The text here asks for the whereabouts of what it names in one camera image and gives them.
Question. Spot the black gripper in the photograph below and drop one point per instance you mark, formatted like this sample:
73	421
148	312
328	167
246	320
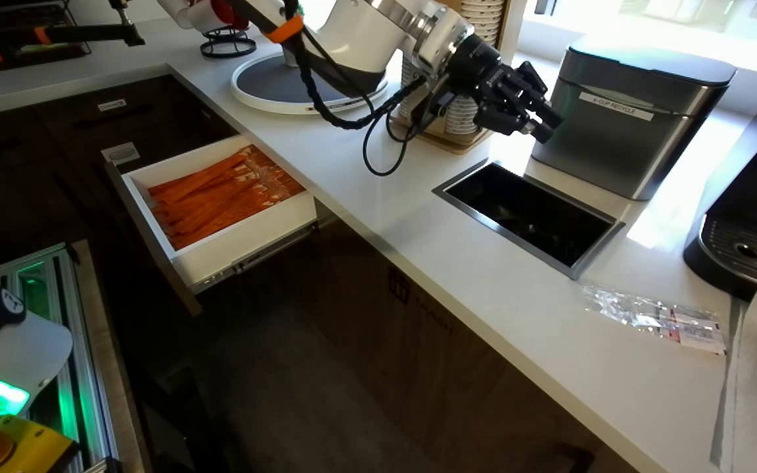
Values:
484	82

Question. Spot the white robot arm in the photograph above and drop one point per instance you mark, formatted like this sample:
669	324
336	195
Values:
353	34

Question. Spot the black recessed counter bin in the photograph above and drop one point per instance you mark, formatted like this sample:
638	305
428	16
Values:
526	214

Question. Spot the beige cup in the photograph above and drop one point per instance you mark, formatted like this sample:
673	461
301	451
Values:
459	130

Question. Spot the grey metal box appliance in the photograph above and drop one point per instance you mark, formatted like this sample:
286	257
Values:
625	132

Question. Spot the clear plastic wrapper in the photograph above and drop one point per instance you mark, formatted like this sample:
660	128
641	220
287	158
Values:
659	320

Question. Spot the black coffee machine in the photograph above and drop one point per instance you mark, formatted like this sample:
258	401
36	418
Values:
755	226

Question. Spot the round white grey disc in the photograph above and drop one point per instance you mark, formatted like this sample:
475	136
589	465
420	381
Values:
270	90

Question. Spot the dark wooden cabinet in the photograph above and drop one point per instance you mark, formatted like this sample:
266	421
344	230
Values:
413	377

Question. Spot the white drawer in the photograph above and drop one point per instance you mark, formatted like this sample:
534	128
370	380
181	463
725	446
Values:
221	250

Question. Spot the dark drawer cabinet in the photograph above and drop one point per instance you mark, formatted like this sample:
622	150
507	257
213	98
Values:
39	184

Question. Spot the black orange tool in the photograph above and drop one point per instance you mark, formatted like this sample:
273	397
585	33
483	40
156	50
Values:
11	40

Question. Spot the black round knob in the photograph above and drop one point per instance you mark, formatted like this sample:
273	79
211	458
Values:
7	309

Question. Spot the white device with green light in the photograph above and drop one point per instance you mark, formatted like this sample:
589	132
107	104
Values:
11	358

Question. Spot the yellow box with orange button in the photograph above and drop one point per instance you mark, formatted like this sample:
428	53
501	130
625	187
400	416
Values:
39	448

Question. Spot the aluminium rail frame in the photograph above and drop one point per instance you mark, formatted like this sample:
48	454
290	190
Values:
91	370

